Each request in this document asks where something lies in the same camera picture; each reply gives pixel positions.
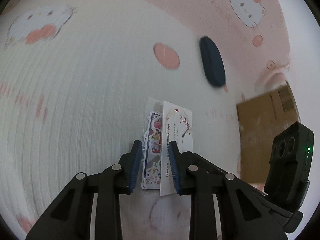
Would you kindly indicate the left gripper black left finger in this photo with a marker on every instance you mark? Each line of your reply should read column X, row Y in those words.
column 69, row 214

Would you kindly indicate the brown cardboard box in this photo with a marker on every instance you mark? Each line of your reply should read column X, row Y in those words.
column 260, row 120

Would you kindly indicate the dark blue denim glasses case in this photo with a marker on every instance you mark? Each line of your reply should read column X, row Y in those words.
column 212, row 62

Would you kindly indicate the cartoon sticker sheet pack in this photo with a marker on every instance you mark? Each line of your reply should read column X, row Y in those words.
column 152, row 146

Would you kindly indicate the white illustrated card pack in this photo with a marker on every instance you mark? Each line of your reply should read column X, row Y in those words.
column 176, row 126

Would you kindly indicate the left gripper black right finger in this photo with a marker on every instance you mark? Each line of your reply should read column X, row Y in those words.
column 219, row 195

